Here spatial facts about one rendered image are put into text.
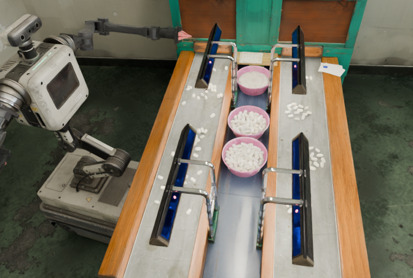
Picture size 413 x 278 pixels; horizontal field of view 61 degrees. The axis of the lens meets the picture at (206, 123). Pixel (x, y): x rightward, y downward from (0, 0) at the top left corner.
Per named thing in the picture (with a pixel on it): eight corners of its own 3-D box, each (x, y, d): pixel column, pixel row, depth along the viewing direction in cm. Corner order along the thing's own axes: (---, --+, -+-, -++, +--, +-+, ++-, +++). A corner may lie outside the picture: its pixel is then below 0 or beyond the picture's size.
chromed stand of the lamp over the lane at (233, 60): (208, 109, 246) (203, 56, 214) (212, 90, 259) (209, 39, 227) (235, 111, 243) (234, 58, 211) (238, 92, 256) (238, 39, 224)
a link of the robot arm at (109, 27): (97, 34, 233) (95, 18, 228) (101, 33, 238) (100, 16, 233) (155, 42, 222) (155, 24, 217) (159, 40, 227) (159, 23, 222)
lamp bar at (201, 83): (194, 88, 206) (193, 79, 201) (211, 31, 248) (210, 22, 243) (208, 89, 205) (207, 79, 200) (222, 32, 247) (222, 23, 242)
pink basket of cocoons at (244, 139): (219, 179, 204) (219, 170, 197) (225, 144, 222) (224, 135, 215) (265, 184, 200) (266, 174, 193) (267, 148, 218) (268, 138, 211)
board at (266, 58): (233, 64, 266) (233, 63, 265) (235, 52, 276) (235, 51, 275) (277, 66, 260) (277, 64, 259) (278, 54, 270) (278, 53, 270)
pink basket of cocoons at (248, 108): (233, 149, 219) (233, 138, 213) (224, 119, 238) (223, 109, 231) (274, 140, 222) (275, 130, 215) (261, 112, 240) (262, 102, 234)
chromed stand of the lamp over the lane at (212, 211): (177, 238, 180) (165, 191, 148) (185, 205, 194) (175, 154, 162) (214, 243, 177) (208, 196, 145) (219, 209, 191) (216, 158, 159)
